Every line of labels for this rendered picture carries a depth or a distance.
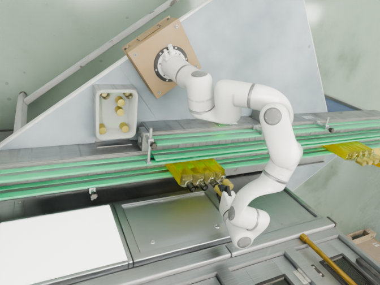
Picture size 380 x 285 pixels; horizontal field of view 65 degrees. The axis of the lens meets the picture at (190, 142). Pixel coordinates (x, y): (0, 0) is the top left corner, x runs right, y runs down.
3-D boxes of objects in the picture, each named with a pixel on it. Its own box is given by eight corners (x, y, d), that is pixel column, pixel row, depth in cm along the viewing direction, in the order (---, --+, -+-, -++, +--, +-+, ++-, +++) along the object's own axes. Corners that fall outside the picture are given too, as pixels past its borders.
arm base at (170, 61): (150, 50, 120) (164, 62, 108) (177, 37, 122) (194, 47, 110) (163, 83, 129) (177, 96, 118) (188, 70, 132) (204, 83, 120)
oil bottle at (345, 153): (320, 146, 191) (359, 168, 169) (323, 138, 189) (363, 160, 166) (327, 145, 193) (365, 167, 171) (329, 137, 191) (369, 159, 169)
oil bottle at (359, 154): (327, 145, 193) (365, 167, 171) (329, 137, 191) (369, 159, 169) (333, 145, 196) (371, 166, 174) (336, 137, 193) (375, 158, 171)
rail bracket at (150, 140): (140, 155, 136) (149, 169, 126) (142, 121, 129) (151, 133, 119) (146, 155, 137) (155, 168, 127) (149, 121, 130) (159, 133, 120)
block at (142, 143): (136, 145, 140) (140, 152, 135) (137, 126, 136) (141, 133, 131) (143, 144, 142) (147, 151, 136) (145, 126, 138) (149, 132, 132)
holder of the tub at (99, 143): (93, 142, 138) (96, 150, 131) (93, 83, 126) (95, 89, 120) (129, 139, 145) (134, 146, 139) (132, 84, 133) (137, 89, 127)
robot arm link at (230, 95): (257, 78, 99) (254, 119, 109) (193, 69, 109) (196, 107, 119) (247, 90, 93) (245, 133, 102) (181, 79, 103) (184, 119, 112)
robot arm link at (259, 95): (249, 80, 92) (297, 87, 86) (259, 85, 104) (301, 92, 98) (240, 124, 94) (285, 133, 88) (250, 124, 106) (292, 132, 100)
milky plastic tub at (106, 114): (93, 132, 135) (96, 140, 128) (92, 83, 125) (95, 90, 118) (130, 129, 142) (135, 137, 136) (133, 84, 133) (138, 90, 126)
